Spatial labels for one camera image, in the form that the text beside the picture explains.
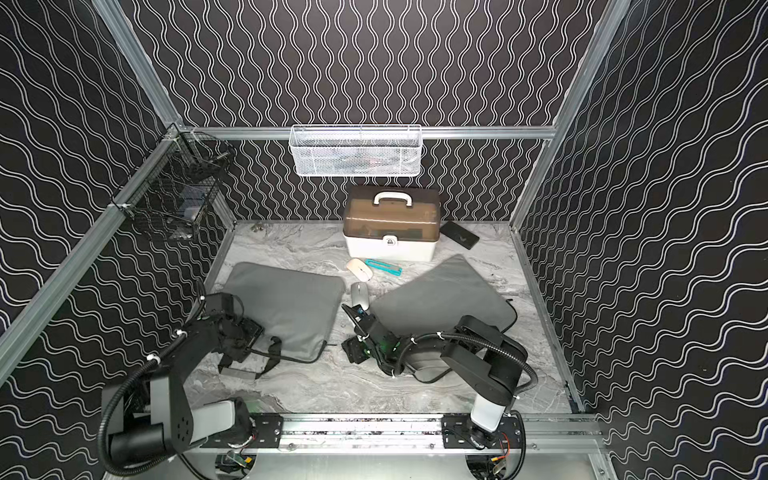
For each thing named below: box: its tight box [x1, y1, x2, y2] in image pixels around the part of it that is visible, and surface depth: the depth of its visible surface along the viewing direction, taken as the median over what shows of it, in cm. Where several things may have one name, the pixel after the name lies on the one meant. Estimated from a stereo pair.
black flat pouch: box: [440, 221, 480, 250], surface depth 116 cm
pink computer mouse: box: [346, 258, 374, 282], surface depth 107 cm
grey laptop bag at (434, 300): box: [370, 254, 517, 381], surface depth 102 cm
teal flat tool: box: [364, 258, 403, 276], surface depth 109 cm
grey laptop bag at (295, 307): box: [221, 261, 346, 379], surface depth 97 cm
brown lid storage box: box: [342, 185, 441, 261], surface depth 102 cm
